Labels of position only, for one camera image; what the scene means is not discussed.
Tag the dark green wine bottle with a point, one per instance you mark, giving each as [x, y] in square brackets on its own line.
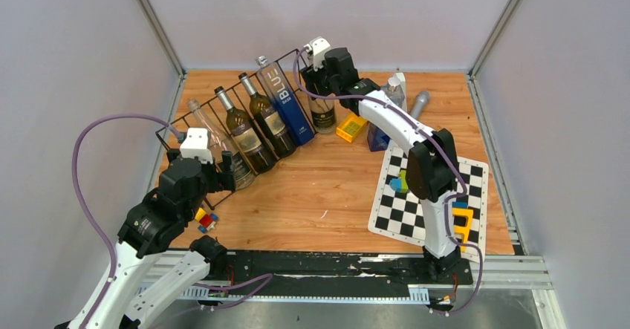
[268, 119]

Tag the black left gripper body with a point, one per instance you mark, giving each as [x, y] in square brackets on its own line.
[215, 179]

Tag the black wire wine rack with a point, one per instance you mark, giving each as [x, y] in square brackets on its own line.
[217, 113]

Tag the black white chessboard mat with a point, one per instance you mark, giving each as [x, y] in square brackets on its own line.
[399, 216]

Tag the silver metal cylinder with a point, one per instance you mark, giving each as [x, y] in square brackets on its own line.
[421, 101]

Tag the yellow red blue block house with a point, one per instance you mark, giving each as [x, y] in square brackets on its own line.
[351, 127]

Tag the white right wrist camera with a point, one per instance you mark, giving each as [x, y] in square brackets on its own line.
[316, 50]

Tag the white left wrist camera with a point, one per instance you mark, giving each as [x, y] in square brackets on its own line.
[196, 146]

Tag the olive green wine bottle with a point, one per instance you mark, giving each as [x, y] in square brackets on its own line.
[244, 134]

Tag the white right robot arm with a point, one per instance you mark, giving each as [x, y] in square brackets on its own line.
[431, 173]

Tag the yellow red toy car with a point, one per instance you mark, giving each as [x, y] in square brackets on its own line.
[206, 220]

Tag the grey wedge stand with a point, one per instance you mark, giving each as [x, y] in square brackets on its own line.
[402, 79]

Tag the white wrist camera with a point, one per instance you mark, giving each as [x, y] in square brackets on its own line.
[196, 146]
[316, 50]

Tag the yellow arch blue block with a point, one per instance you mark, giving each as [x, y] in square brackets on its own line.
[463, 217]

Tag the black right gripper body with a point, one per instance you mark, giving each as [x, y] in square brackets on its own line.
[320, 82]

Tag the green white blue block stack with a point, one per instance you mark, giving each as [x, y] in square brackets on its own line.
[399, 184]

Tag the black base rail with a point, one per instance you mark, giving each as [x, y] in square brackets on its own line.
[326, 275]

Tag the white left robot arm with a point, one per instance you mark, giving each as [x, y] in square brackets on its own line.
[145, 236]

